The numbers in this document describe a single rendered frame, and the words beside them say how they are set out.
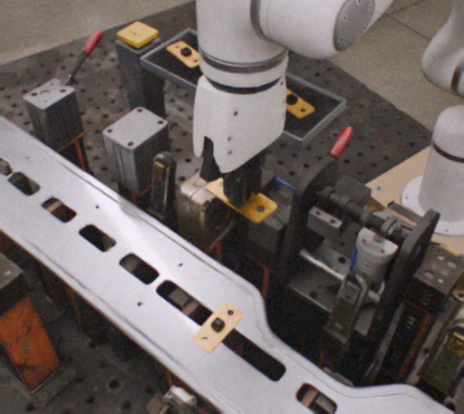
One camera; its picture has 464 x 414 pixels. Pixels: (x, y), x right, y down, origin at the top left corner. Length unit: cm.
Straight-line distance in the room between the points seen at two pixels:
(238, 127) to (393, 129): 118
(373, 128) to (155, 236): 89
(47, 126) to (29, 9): 263
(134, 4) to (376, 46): 148
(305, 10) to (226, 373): 57
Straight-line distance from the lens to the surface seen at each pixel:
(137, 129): 103
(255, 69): 51
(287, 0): 44
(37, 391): 122
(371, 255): 86
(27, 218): 108
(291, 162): 155
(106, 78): 188
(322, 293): 98
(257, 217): 65
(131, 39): 118
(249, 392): 85
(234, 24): 49
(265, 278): 104
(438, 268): 85
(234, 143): 56
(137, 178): 104
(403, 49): 340
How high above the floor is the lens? 178
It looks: 46 degrees down
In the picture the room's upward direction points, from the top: straight up
